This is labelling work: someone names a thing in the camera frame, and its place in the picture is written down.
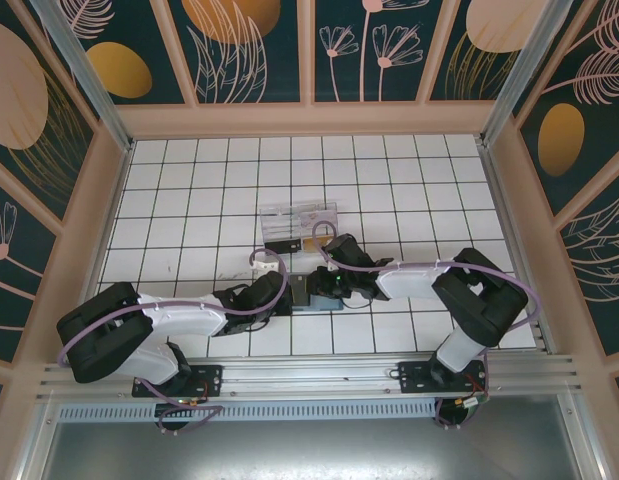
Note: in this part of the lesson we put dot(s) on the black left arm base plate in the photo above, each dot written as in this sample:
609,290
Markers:
209,380

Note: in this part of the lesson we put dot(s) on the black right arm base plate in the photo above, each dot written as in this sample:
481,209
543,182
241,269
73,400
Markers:
414,380

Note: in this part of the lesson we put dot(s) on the gold card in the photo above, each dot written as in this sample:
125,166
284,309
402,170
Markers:
309,243

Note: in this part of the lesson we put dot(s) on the grey metal plate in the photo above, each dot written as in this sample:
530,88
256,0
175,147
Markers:
309,450

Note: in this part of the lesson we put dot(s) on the small green circuit board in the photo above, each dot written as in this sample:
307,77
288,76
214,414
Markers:
471,402

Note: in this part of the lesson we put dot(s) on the aluminium mounting rail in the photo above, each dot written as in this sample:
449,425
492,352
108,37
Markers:
309,377

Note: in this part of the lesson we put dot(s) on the blue cloth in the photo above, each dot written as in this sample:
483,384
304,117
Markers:
329,306

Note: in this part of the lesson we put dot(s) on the aluminium frame post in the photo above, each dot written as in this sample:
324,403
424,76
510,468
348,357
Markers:
525,65
81,65

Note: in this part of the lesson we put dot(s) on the pink card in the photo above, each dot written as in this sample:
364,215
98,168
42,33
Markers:
316,219

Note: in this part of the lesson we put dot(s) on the clear plastic card tray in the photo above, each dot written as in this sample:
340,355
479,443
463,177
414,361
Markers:
284,220

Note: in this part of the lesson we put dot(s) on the black card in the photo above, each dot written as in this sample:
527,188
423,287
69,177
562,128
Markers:
282,246
301,292

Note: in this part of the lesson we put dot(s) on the aluminium table side rail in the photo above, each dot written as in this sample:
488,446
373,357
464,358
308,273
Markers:
102,250
520,250

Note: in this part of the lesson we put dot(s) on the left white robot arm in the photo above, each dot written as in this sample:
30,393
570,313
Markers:
184,315

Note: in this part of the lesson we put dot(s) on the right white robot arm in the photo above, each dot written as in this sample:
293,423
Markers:
414,280

